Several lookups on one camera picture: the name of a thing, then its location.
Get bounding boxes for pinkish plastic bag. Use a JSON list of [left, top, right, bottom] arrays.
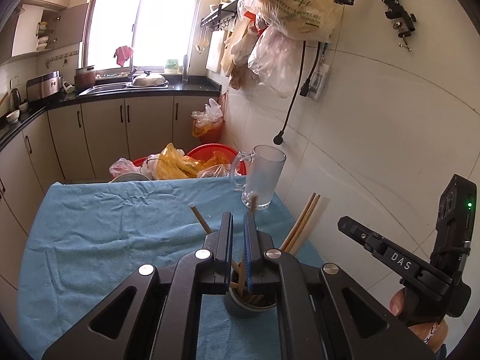
[[109, 157, 142, 181]]

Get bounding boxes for orange plastic bag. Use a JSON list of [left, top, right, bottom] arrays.
[[197, 152, 241, 179]]

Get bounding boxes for black power cable with plug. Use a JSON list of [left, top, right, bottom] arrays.
[[273, 41, 306, 147]]

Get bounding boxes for clear glass mug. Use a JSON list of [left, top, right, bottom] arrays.
[[229, 144, 287, 211]]

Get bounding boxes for steel kitchen sink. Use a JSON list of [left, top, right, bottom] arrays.
[[79, 80, 169, 97]]

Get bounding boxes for black cable connector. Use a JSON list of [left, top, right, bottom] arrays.
[[299, 42, 324, 99]]

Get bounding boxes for kitchen window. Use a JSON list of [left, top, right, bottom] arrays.
[[80, 0, 203, 72]]

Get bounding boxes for pink hanging cloth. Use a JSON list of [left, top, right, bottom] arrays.
[[114, 46, 134, 67]]

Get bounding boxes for black wall rack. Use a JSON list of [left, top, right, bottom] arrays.
[[200, 2, 244, 31]]

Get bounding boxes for beige upper cabinets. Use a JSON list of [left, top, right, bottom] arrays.
[[0, 0, 91, 64]]

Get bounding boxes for black kitchen countertop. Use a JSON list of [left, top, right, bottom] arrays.
[[0, 77, 222, 151]]

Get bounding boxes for steel pot lid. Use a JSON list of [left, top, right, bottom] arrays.
[[131, 73, 167, 87]]

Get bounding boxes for red plastic basin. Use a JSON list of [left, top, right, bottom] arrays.
[[131, 143, 248, 179]]

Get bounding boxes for white cutting board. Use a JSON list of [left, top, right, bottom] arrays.
[[206, 30, 226, 74]]

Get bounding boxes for wooden chopstick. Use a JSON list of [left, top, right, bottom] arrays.
[[238, 191, 260, 293]]

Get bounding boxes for bundle of wooden chopsticks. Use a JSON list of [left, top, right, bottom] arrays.
[[189, 193, 322, 306]]

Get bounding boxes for black clamp mount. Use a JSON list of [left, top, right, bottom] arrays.
[[379, 0, 418, 51]]

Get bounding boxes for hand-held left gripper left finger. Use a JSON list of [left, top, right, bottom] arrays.
[[41, 212, 235, 360]]

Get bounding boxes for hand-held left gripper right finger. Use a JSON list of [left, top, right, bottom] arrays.
[[243, 213, 439, 360]]

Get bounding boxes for silver rice cooker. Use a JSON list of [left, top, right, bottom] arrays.
[[26, 70, 64, 102]]

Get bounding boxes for person's right hand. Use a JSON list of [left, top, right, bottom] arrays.
[[389, 289, 449, 346]]

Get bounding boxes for red trash bin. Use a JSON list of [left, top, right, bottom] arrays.
[[192, 99, 226, 143]]

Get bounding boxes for beige cabinets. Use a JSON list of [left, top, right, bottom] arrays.
[[0, 94, 223, 308], [0, 0, 91, 64]]

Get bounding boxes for beige lower cabinets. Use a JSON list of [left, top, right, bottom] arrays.
[[0, 94, 223, 308]]

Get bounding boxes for yellow plastic bag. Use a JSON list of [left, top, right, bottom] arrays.
[[155, 142, 199, 180]]

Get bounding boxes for blue table cloth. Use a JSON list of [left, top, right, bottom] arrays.
[[17, 176, 327, 360]]

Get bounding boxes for dark grey utensil holder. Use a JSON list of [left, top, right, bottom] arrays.
[[224, 259, 280, 319]]

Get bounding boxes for white hanging plastic bags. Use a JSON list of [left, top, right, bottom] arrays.
[[225, 26, 304, 98]]

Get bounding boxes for white card holder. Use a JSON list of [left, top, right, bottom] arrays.
[[309, 62, 331, 100]]

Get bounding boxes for large printed plastic bag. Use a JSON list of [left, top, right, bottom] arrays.
[[240, 0, 344, 42]]

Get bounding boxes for brown cooking pot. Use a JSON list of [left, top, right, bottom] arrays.
[[75, 65, 97, 89]]

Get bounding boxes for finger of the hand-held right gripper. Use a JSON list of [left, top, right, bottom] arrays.
[[337, 215, 391, 257]]

